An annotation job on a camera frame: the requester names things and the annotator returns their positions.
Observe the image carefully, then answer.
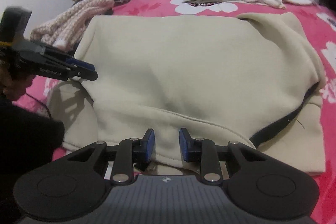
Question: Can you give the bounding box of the pink white knitted sweater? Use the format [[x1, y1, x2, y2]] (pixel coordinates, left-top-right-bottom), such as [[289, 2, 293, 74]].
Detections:
[[30, 0, 114, 52]]

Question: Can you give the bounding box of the cream beige hoodie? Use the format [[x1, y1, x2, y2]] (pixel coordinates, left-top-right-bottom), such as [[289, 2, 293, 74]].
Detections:
[[49, 12, 325, 174]]

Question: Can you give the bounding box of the pink floral blanket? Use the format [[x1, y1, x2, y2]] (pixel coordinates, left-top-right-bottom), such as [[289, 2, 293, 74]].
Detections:
[[22, 0, 335, 223]]

